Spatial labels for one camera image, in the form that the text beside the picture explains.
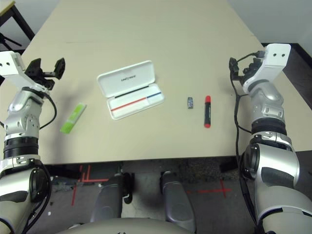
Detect grey robot right leg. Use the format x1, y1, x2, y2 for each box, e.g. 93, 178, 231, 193
159, 170, 197, 232

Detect black marker with red cap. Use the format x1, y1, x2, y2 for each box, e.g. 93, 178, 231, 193
203, 95, 212, 129

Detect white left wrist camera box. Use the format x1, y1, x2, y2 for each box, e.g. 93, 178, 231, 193
0, 50, 51, 93

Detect green eraser pack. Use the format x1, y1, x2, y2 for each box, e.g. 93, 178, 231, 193
60, 103, 87, 134

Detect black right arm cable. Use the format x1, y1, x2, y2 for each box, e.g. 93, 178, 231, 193
229, 50, 266, 230

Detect side table with black frame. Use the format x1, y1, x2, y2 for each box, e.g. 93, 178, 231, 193
0, 0, 36, 42

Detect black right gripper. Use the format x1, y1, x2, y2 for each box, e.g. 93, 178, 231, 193
229, 57, 261, 83

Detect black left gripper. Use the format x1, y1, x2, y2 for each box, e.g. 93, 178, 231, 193
25, 57, 66, 91

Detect grey robot left leg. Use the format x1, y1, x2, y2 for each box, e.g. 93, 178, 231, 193
90, 172, 135, 224

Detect grey robot leg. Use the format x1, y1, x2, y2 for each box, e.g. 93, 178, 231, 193
159, 170, 197, 232
90, 172, 135, 224

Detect white plastic pencil case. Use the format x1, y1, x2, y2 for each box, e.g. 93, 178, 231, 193
97, 60, 166, 120

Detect grey-blue foam scrap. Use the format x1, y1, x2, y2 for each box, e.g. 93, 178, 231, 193
52, 181, 74, 194

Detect black tripod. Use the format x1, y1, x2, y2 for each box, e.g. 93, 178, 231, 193
0, 33, 22, 53

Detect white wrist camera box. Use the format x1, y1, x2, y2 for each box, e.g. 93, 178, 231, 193
0, 50, 51, 93
243, 43, 293, 92

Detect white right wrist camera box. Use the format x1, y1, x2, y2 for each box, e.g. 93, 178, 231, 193
243, 43, 293, 92

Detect grey robot torso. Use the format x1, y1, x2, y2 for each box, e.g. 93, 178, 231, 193
56, 217, 193, 234

